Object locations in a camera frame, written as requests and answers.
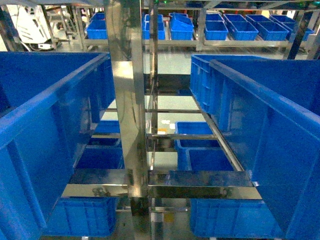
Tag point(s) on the blue lower centre bin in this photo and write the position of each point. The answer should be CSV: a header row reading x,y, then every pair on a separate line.
x,y
199,154

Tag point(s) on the steel rack upright post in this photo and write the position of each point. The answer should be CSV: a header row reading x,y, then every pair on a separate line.
x,y
123,23

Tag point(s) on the large blue right bin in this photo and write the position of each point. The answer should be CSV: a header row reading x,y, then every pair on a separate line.
x,y
269,112

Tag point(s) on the large blue upper left bin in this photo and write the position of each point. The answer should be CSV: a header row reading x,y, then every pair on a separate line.
x,y
50,105

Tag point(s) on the large blue bin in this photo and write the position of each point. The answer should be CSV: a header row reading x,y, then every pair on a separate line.
x,y
50,105
269,112

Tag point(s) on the blue bin behind right bin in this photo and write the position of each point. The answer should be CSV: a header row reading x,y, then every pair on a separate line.
x,y
200,76

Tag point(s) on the blue bottom left bin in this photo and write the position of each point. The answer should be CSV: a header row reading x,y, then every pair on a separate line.
x,y
80,216

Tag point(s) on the blue bottom right bin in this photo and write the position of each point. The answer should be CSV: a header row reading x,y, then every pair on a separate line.
x,y
233,218

